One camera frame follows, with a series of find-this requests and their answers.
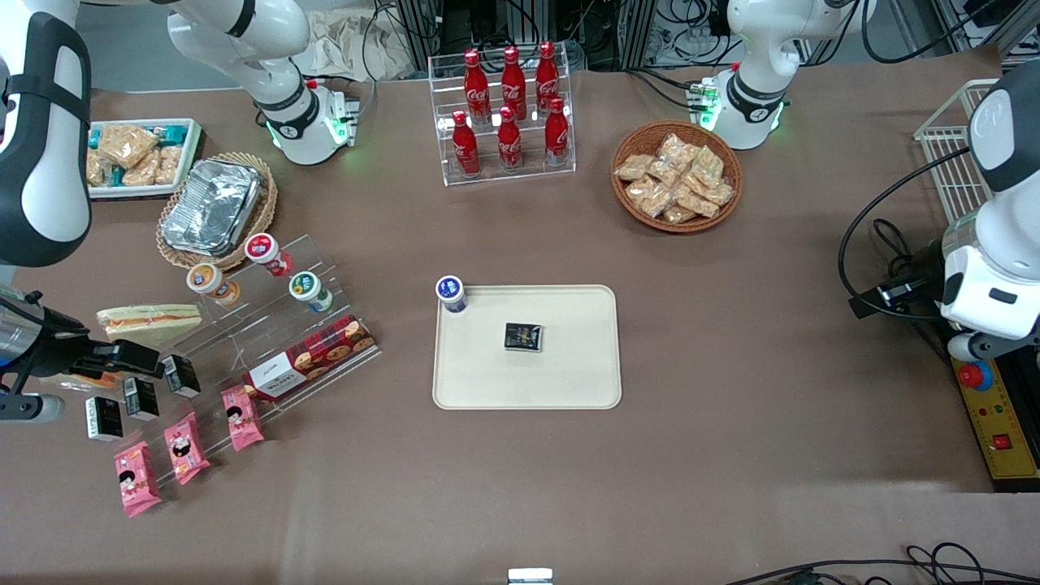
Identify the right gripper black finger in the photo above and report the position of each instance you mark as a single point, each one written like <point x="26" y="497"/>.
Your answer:
<point x="114" y="359"/>
<point x="57" y="327"/>

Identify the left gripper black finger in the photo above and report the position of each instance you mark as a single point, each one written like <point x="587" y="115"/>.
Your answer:
<point x="928" y="262"/>
<point x="894" y="296"/>

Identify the plastic sandwich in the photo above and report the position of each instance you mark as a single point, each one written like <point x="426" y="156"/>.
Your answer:
<point x="81" y="380"/>
<point x="150" y="321"/>

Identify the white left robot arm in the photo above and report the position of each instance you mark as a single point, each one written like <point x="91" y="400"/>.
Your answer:
<point x="760" y="49"/>

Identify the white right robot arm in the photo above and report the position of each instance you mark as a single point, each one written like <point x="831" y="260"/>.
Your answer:
<point x="49" y="162"/>

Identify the white rectangular snack tray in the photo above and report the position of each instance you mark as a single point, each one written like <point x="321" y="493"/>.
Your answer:
<point x="191" y="150"/>

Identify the beige plastic tray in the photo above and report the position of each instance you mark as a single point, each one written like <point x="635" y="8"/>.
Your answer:
<point x="577" y="341"/>

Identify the small black carton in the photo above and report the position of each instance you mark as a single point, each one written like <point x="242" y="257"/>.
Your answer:
<point x="104" y="418"/>
<point x="180" y="376"/>
<point x="141" y="398"/>

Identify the pink snack packet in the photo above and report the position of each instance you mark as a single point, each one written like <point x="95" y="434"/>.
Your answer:
<point x="242" y="418"/>
<point x="186" y="448"/>
<point x="136" y="481"/>

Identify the orange lid cup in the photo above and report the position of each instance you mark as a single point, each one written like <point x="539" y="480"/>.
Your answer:
<point x="205" y="279"/>

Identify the clear acrylic stepped shelf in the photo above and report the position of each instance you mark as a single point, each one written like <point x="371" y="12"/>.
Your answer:
<point x="244" y="325"/>

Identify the yellow emergency stop box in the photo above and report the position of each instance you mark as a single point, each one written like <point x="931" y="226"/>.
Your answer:
<point x="1003" y="443"/>

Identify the rice snack packet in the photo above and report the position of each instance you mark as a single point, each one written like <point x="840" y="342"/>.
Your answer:
<point x="718" y="193"/>
<point x="707" y="166"/>
<point x="695" y="201"/>
<point x="142" y="172"/>
<point x="99" y="169"/>
<point x="634" y="166"/>
<point x="126" y="145"/>
<point x="676" y="149"/>
<point x="679" y="215"/>
<point x="168" y="165"/>
<point x="650" y="197"/>

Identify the aluminium foil container stack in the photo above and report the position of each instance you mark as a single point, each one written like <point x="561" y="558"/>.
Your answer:
<point x="211" y="207"/>

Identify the red lid cup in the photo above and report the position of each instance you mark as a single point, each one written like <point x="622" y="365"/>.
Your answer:
<point x="262" y="247"/>

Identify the green lid cup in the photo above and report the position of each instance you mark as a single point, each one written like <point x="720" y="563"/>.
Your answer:
<point x="305" y="285"/>

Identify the oval light wicker basket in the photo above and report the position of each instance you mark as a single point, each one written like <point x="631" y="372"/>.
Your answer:
<point x="264" y="219"/>

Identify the red plaid cookie box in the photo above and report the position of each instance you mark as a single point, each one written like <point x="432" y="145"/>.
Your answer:
<point x="325" y="351"/>

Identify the teal snack wrapper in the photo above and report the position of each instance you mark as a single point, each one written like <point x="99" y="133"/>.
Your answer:
<point x="175" y="130"/>

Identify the round brown wicker basket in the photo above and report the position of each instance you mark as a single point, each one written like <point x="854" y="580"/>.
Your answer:
<point x="626" y="203"/>

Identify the blue lid cup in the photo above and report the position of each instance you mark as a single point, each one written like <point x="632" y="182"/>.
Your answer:
<point x="451" y="291"/>

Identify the small black box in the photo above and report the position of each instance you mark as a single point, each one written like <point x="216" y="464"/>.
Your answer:
<point x="523" y="336"/>

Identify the red cola bottle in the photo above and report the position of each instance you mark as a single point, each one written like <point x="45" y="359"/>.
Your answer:
<point x="547" y="71"/>
<point x="476" y="81"/>
<point x="556" y="134"/>
<point x="465" y="146"/>
<point x="513" y="75"/>
<point x="509" y="142"/>

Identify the clear acrylic bottle rack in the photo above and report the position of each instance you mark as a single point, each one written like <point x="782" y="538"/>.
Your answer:
<point x="443" y="175"/>

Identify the crumpled clear plastic bag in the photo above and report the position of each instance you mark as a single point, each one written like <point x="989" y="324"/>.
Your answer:
<point x="349" y="45"/>

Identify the small white metal block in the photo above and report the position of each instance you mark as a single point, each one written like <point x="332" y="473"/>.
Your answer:
<point x="530" y="577"/>

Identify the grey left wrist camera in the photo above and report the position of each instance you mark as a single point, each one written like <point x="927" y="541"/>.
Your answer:
<point x="967" y="348"/>

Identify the aluminium frame rack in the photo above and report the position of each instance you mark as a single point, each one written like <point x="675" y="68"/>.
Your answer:
<point x="617" y="24"/>

